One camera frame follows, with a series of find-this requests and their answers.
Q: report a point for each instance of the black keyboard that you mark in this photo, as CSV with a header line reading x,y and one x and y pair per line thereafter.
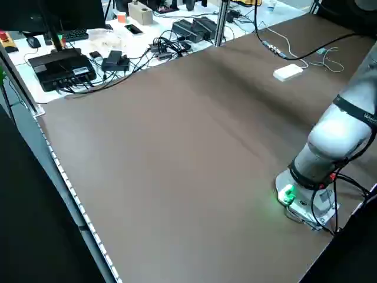
x,y
73,35

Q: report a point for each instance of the black usb hub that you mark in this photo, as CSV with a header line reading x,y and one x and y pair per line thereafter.
x,y
159,50

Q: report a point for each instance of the red emergency stop button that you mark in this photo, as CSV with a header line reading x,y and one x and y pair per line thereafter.
x,y
4,36

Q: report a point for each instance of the aluminium frame rail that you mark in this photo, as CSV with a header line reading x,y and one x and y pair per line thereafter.
x,y
20,85

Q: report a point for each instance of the black smartphone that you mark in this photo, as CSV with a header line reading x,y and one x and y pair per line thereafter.
x,y
132,28

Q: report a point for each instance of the white power strip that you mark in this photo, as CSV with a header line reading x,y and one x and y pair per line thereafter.
x,y
288,72

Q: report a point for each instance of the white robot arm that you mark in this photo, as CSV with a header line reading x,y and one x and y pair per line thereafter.
x,y
332,132

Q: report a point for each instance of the black computer mouse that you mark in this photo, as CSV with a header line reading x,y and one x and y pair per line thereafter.
x,y
33,42

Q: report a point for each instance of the black monitor with stand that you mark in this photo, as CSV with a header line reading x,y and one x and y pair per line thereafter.
x,y
44,11

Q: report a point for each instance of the clear plastic cup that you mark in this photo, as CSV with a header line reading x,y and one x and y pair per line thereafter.
x,y
272,6

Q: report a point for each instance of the grey block with hole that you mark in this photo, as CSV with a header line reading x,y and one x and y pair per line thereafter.
x,y
140,13

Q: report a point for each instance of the small black device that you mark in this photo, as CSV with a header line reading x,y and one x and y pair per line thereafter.
x,y
95,54

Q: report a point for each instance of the small black power adapter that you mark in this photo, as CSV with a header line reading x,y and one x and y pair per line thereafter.
x,y
232,15

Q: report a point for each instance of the orange cup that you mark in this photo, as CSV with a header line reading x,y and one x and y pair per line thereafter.
x,y
121,17

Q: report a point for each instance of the aluminium post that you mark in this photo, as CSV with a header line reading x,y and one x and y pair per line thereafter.
x,y
221,23

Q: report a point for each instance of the flat black electronics box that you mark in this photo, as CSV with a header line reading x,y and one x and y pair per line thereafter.
x,y
59,69

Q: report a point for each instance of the clear plastic wrapper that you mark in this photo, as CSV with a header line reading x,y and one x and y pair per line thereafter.
x,y
106,38

